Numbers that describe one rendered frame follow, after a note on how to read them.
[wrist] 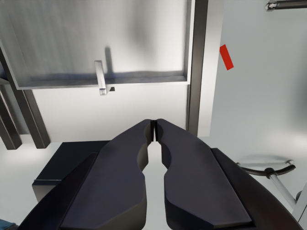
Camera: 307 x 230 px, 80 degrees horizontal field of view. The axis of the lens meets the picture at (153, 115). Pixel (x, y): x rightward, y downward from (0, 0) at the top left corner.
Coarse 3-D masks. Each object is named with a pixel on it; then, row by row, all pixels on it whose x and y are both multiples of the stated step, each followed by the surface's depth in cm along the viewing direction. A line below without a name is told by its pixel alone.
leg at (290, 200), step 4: (272, 176) 140; (276, 176) 139; (272, 180) 138; (276, 180) 136; (276, 184) 134; (280, 184) 132; (280, 188) 130; (284, 188) 129; (280, 192) 130; (284, 192) 127; (288, 192) 126; (284, 196) 126; (288, 196) 123; (292, 196) 123; (288, 200) 122; (292, 200) 120; (292, 204) 119; (292, 208) 118
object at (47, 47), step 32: (0, 0) 25; (32, 0) 25; (64, 0) 25; (96, 0) 25; (128, 0) 25; (160, 0) 26; (192, 0) 23; (0, 32) 25; (32, 32) 27; (64, 32) 27; (96, 32) 27; (128, 32) 27; (160, 32) 27; (192, 32) 24; (32, 64) 29; (64, 64) 29; (128, 64) 29; (160, 64) 30
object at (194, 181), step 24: (168, 144) 10; (192, 144) 10; (168, 168) 8; (192, 168) 8; (216, 168) 8; (168, 192) 7; (192, 192) 7; (216, 192) 7; (168, 216) 7; (192, 216) 6; (216, 216) 6; (240, 216) 6
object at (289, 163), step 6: (288, 162) 153; (246, 168) 148; (270, 168) 144; (282, 168) 148; (288, 168) 146; (294, 168) 147; (252, 174) 146; (258, 174) 144; (264, 174) 143; (276, 174) 142; (282, 174) 144
